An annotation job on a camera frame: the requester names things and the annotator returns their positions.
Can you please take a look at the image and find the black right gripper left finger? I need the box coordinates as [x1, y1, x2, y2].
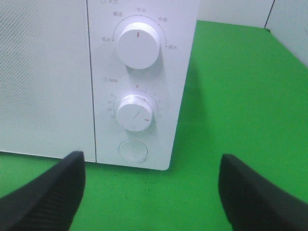
[0, 151, 85, 231]

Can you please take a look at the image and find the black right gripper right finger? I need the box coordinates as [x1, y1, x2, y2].
[218, 154, 308, 231]

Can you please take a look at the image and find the round door release button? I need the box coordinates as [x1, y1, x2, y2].
[118, 140, 148, 162]

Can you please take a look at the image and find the white microwave door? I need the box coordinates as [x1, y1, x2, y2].
[0, 0, 96, 162]

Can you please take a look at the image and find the green table cloth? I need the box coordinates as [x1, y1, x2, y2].
[0, 20, 308, 231]

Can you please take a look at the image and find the white lower timer knob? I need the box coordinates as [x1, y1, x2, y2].
[115, 94, 153, 132]

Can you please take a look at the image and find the white microwave oven body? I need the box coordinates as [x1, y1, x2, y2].
[86, 0, 200, 170]

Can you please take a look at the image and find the white upper power knob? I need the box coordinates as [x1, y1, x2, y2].
[116, 22, 161, 69]

